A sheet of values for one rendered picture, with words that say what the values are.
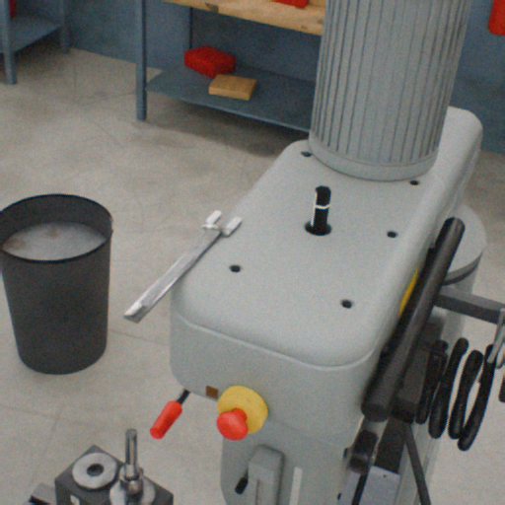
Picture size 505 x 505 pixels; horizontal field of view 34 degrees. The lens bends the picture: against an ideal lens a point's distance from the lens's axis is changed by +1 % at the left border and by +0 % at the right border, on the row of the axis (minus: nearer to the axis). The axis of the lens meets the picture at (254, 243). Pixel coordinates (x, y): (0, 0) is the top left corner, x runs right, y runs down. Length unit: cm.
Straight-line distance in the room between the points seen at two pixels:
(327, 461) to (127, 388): 233
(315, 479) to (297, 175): 45
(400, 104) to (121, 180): 380
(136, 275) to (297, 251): 309
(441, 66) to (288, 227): 31
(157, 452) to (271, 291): 235
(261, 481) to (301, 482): 7
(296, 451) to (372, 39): 59
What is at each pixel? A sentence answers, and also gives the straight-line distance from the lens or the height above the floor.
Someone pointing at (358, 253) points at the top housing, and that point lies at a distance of 107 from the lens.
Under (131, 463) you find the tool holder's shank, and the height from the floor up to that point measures 122.
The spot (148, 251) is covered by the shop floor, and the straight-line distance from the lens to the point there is 429.
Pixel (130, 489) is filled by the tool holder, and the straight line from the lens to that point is 171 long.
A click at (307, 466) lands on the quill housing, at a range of 127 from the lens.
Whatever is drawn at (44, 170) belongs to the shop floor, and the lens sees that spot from 501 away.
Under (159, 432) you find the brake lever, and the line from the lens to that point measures 107.
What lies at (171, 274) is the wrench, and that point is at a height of 190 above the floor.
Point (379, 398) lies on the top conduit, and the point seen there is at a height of 181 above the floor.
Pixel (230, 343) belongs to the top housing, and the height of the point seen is 185.
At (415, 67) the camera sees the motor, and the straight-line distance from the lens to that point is 117.
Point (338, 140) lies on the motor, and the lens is 122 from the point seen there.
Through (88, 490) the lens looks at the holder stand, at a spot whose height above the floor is 111.
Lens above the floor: 250
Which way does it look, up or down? 35 degrees down
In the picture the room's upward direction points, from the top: 5 degrees clockwise
